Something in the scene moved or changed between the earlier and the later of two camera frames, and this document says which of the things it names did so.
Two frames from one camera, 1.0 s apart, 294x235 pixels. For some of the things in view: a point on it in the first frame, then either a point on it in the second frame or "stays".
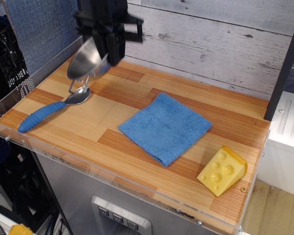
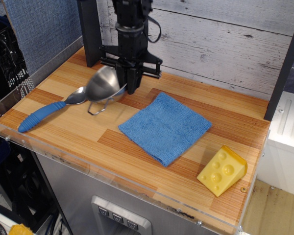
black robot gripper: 108,24 -> 132,47
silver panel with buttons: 110,218 stays
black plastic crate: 9,74 stays
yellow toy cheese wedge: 224,170 stays
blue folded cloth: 165,125 stays
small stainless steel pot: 86,61 -> 104,86
